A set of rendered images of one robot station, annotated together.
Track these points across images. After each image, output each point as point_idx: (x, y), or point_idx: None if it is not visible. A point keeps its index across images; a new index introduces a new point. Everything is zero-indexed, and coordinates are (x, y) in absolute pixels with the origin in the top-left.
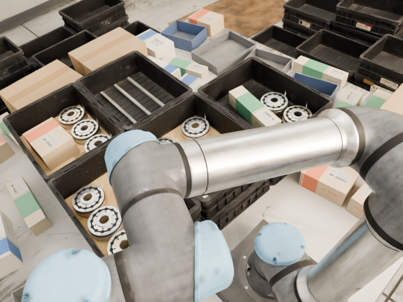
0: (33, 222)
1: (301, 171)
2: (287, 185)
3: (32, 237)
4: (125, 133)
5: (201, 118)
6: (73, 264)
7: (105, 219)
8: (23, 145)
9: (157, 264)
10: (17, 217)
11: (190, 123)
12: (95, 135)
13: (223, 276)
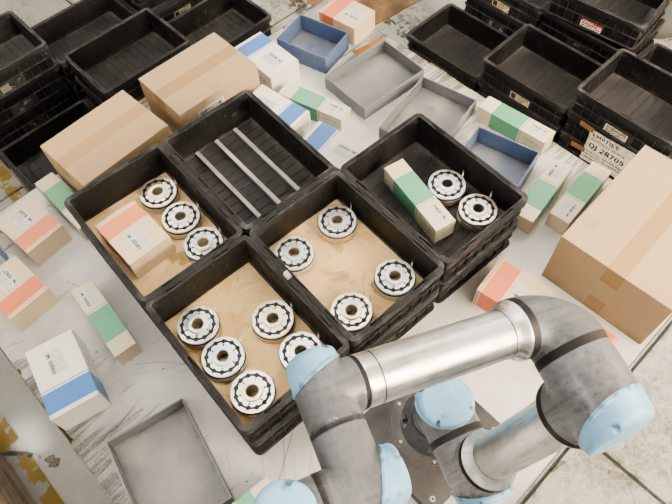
0: (120, 349)
1: (477, 282)
2: (457, 302)
3: (117, 366)
4: (308, 352)
5: (345, 208)
6: (289, 495)
7: (222, 354)
8: (101, 246)
9: (352, 490)
10: (92, 338)
11: (330, 215)
12: (197, 229)
13: (404, 497)
